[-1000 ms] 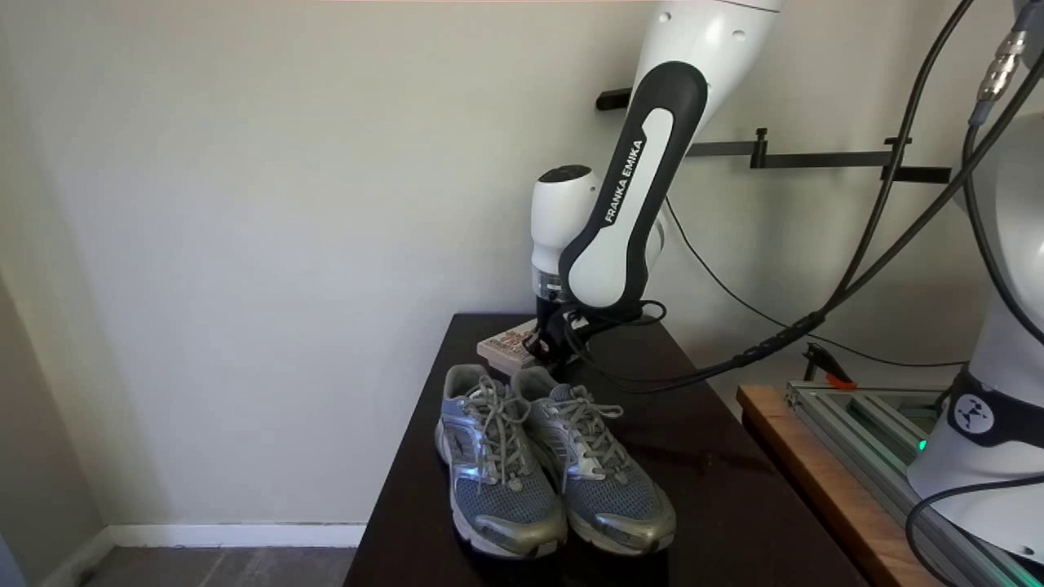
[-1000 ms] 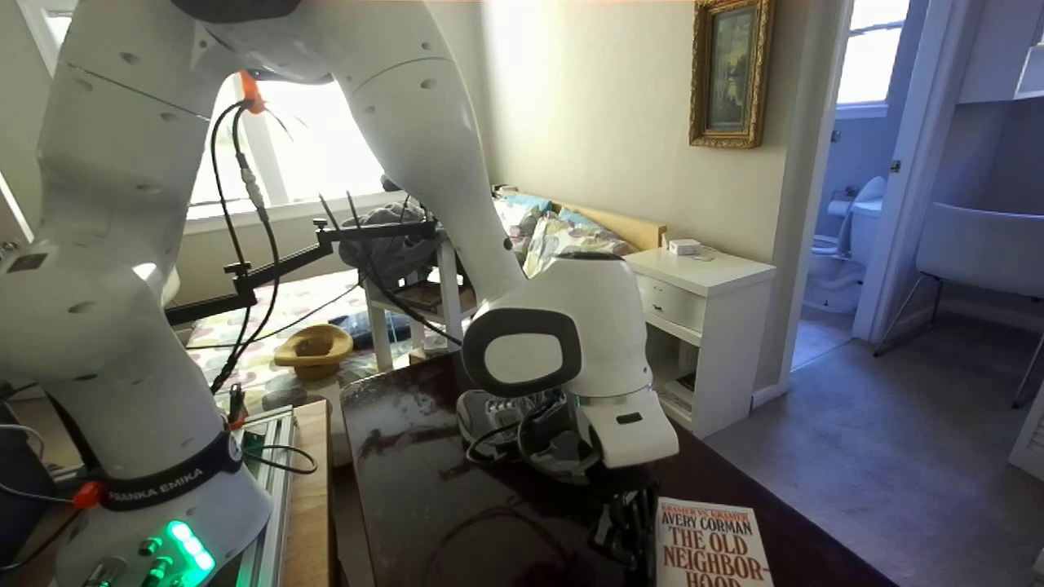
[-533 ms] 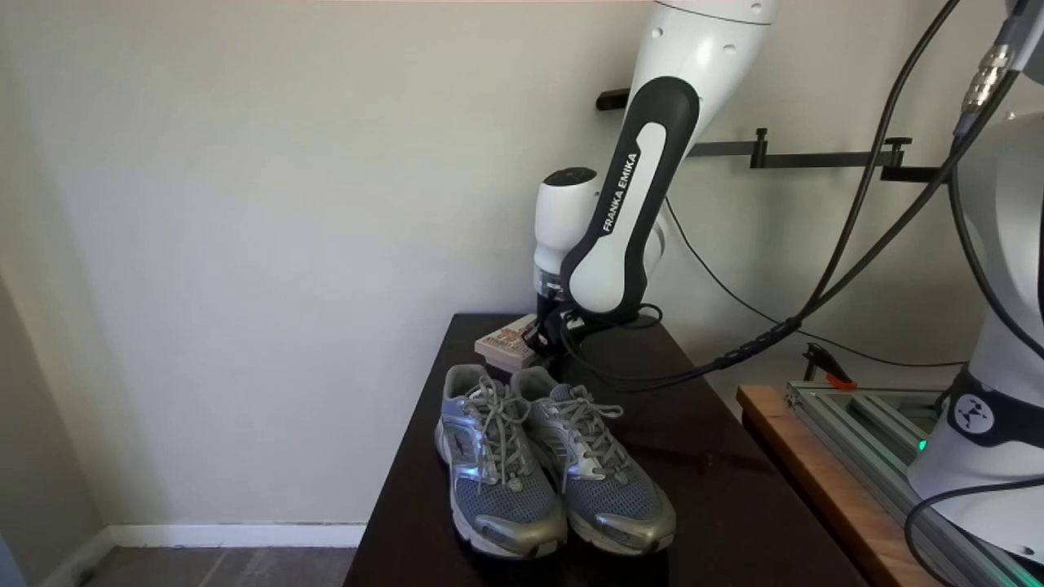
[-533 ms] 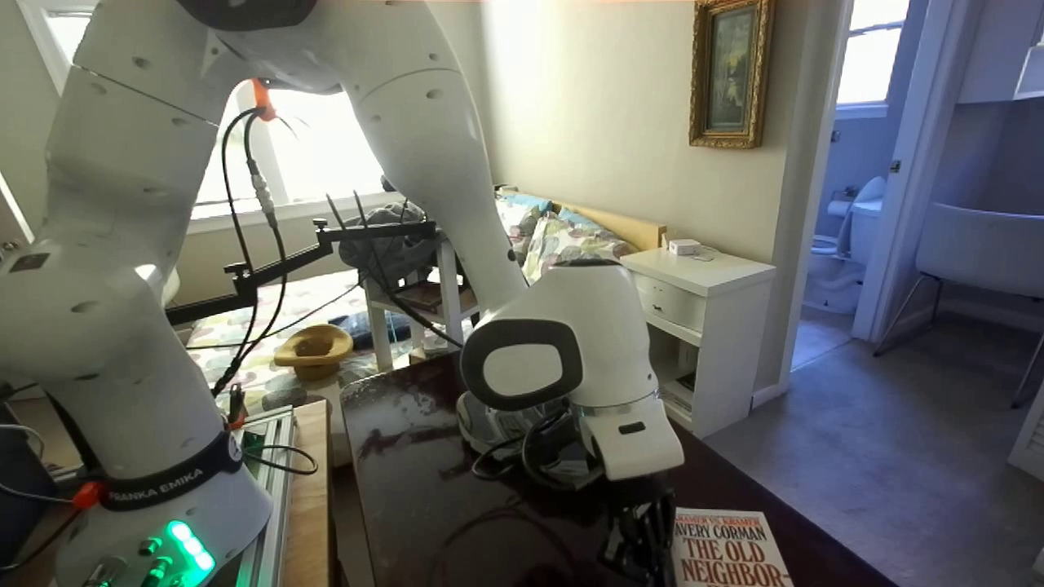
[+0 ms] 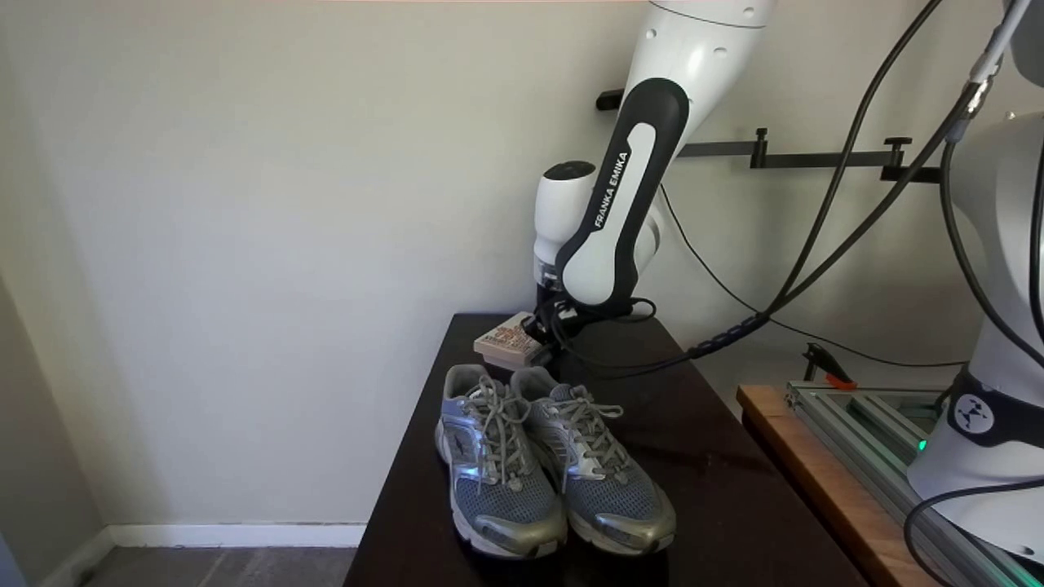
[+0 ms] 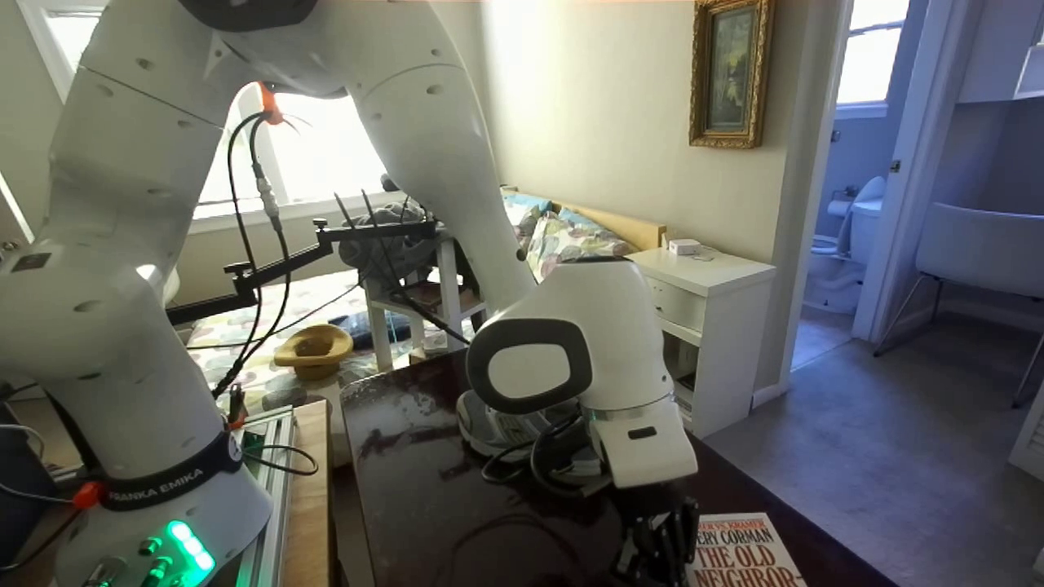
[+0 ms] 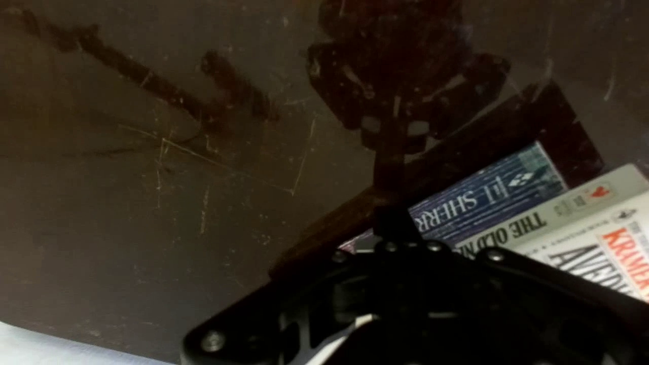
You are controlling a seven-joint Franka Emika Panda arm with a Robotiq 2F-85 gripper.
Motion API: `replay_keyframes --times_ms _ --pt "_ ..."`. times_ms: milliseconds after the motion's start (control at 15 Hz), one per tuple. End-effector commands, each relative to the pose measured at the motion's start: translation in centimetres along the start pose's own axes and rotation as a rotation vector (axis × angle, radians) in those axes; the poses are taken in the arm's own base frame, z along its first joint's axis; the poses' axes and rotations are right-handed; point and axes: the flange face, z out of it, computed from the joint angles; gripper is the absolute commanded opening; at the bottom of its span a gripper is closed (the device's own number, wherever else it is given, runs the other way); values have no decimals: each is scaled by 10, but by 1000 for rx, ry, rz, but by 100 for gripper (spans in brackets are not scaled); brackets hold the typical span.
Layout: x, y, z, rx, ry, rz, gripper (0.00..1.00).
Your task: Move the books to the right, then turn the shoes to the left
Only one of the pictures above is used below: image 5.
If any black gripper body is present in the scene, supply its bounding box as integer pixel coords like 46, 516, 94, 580
532, 274, 597, 341

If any small tan block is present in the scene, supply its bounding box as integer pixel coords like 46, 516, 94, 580
473, 311, 551, 354

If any blue grey running shoe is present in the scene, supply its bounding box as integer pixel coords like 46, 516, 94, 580
507, 361, 678, 561
430, 361, 572, 564

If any wooden base board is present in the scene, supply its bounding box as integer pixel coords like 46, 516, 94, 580
735, 380, 939, 587

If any white baseboard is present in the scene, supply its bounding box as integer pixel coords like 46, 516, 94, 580
36, 520, 367, 587

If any thin black cable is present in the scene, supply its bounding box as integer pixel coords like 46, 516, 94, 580
652, 184, 973, 373

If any red handled tool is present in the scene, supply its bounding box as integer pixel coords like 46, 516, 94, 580
799, 339, 862, 392

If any thick black camera cable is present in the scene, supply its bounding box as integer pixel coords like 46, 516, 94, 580
582, 0, 1036, 378

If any black clamp rail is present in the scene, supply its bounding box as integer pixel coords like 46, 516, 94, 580
592, 89, 943, 185

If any black base cable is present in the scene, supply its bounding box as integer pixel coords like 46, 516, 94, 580
896, 472, 1044, 587

